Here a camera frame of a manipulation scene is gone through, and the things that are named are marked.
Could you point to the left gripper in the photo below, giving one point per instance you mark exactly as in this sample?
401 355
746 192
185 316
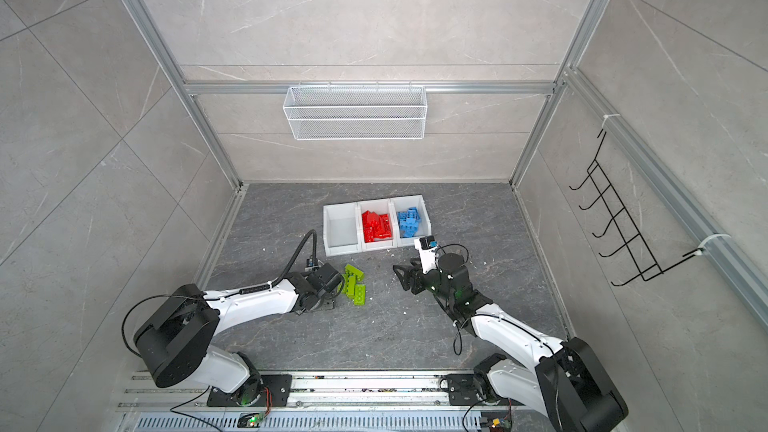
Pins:
331 304

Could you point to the blue lego brick top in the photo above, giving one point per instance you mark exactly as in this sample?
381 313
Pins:
409 222

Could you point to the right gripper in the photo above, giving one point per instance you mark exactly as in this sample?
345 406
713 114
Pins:
412 275

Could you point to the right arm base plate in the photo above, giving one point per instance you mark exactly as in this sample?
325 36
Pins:
467 388

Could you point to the white wire mesh basket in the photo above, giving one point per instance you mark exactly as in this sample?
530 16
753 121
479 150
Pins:
356 112

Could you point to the red arch lego piece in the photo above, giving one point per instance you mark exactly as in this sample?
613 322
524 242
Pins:
376 227

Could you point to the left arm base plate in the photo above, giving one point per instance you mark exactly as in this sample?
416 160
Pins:
269 389

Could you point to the black wire hook rack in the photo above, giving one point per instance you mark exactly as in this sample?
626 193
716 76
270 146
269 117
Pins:
632 242

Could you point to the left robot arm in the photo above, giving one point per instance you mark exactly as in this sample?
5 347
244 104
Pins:
175 342

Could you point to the aluminium rail frame front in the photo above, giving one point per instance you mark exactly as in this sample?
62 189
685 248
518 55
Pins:
384 400

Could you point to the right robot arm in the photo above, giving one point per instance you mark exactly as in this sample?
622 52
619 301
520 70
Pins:
563 380

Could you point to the green lego brick cluster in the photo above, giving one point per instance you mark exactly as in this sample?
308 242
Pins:
352 276

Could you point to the white three-compartment bin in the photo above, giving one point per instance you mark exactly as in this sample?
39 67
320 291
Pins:
342 224

